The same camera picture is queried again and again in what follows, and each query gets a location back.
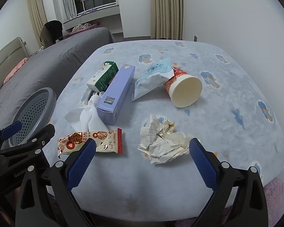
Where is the beige headboard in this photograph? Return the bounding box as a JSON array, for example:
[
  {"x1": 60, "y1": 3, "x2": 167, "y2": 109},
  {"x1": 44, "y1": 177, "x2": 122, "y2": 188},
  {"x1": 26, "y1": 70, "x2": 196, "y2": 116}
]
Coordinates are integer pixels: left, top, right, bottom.
[{"x1": 0, "y1": 37, "x2": 29, "y2": 83}]

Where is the green milk carton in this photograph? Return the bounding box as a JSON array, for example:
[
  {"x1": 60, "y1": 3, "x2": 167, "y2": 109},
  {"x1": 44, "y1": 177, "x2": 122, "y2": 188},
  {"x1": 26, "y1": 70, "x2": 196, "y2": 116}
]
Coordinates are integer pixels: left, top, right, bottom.
[{"x1": 86, "y1": 61, "x2": 119, "y2": 92}]

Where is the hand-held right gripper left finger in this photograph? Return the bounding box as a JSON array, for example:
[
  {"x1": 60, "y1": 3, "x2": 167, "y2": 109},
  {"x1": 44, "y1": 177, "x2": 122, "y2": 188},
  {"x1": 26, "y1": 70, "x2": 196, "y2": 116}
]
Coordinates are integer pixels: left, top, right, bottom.
[{"x1": 15, "y1": 138, "x2": 96, "y2": 227}]

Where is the desk lamp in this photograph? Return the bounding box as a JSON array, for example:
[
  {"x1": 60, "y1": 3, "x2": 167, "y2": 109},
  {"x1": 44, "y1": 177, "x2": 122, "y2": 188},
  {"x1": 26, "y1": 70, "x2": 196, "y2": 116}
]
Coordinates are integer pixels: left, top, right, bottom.
[{"x1": 82, "y1": 0, "x2": 97, "y2": 15}]

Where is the black jacket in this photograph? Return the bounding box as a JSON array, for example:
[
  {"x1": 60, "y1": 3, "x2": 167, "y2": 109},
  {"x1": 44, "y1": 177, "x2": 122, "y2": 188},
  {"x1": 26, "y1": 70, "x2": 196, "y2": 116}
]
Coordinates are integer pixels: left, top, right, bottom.
[{"x1": 44, "y1": 20, "x2": 63, "y2": 44}]

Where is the light blue printed blanket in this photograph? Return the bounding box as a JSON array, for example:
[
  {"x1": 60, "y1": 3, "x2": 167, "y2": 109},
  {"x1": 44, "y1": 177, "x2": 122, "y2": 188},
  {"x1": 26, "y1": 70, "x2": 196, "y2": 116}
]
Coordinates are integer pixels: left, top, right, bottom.
[{"x1": 0, "y1": 39, "x2": 284, "y2": 218}]

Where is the bed with grey sheet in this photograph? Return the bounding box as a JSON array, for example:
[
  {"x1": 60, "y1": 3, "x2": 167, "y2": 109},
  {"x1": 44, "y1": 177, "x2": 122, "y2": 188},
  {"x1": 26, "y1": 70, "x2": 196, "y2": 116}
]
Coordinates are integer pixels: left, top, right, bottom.
[{"x1": 0, "y1": 27, "x2": 116, "y2": 123}]

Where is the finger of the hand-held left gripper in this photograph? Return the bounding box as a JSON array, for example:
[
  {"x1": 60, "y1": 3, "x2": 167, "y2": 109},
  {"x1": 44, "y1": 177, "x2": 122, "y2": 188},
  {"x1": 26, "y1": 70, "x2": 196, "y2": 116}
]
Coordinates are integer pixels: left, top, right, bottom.
[
  {"x1": 0, "y1": 124, "x2": 55, "y2": 161},
  {"x1": 0, "y1": 120, "x2": 23, "y2": 150}
]

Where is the pink pillow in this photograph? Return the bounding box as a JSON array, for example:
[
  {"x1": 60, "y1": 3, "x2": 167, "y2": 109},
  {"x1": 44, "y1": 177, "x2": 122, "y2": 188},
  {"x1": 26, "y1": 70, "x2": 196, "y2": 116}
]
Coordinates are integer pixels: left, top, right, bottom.
[{"x1": 3, "y1": 57, "x2": 29, "y2": 84}]

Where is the white window ledge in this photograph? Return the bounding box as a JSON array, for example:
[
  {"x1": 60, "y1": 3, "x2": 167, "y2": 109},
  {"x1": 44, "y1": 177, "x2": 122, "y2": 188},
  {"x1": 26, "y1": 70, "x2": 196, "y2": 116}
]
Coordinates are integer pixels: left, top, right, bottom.
[{"x1": 63, "y1": 3, "x2": 122, "y2": 38}]

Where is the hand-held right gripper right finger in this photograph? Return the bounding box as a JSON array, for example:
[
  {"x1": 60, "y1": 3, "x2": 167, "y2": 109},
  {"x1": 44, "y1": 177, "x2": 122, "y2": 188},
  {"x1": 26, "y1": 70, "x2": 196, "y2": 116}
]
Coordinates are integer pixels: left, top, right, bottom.
[{"x1": 189, "y1": 138, "x2": 269, "y2": 227}]

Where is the white blue packet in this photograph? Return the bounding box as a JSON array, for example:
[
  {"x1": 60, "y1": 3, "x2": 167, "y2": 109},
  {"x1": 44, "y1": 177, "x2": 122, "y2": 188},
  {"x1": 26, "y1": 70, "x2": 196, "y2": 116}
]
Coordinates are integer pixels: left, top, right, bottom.
[{"x1": 96, "y1": 64, "x2": 136, "y2": 126}]

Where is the white tissue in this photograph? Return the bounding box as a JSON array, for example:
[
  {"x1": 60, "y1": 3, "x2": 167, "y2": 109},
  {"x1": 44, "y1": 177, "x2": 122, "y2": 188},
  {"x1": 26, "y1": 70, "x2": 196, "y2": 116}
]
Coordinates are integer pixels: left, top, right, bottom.
[
  {"x1": 138, "y1": 114, "x2": 194, "y2": 165},
  {"x1": 64, "y1": 94, "x2": 109, "y2": 133}
]

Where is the beige curtain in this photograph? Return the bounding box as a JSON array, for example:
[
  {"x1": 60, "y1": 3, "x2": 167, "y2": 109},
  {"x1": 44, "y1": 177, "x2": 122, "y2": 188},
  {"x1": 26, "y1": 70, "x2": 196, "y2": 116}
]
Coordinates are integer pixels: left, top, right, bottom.
[
  {"x1": 27, "y1": 0, "x2": 48, "y2": 48},
  {"x1": 151, "y1": 0, "x2": 183, "y2": 40}
]

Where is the white sheer curtain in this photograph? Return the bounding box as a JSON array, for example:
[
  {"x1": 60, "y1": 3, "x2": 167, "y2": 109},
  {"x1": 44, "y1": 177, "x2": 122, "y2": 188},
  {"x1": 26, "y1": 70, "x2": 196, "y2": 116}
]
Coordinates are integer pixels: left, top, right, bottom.
[{"x1": 58, "y1": 0, "x2": 76, "y2": 20}]

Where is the grey perforated plastic bin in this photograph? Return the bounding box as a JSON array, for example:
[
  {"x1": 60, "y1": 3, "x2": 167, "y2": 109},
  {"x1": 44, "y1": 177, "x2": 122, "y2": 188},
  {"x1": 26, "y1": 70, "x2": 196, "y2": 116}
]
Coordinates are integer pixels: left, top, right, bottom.
[{"x1": 8, "y1": 87, "x2": 57, "y2": 147}]

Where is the beige chair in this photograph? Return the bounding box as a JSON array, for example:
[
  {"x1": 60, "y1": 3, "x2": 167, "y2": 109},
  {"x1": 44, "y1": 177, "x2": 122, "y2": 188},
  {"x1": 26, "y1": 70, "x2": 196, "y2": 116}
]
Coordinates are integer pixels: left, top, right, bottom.
[{"x1": 40, "y1": 20, "x2": 64, "y2": 48}]

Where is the red and white paper cup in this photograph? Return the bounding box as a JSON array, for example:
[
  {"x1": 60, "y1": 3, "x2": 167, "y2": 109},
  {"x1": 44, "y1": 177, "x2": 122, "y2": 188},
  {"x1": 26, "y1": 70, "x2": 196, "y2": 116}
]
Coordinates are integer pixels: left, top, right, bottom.
[{"x1": 163, "y1": 67, "x2": 203, "y2": 108}]

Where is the pink table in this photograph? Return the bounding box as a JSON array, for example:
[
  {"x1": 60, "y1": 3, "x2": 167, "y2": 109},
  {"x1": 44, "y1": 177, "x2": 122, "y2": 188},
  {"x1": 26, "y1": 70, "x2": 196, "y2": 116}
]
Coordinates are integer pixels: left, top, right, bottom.
[{"x1": 64, "y1": 23, "x2": 100, "y2": 38}]

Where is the light blue wet wipes packet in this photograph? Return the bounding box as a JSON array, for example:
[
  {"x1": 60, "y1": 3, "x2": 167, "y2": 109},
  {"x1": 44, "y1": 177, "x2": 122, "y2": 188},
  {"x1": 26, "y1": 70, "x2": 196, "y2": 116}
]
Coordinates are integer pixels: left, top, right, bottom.
[{"x1": 131, "y1": 57, "x2": 174, "y2": 102}]

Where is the beige cloth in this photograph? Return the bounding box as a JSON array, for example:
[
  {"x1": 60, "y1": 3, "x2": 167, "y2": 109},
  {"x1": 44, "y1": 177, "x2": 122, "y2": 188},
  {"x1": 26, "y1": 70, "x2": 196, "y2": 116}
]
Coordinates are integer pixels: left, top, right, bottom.
[{"x1": 72, "y1": 23, "x2": 91, "y2": 30}]

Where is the red and cream snack wrapper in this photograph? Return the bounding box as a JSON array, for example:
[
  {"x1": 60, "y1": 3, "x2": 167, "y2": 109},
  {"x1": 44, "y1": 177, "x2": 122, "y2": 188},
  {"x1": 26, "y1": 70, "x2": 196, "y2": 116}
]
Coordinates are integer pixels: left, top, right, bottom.
[{"x1": 57, "y1": 128, "x2": 123, "y2": 159}]

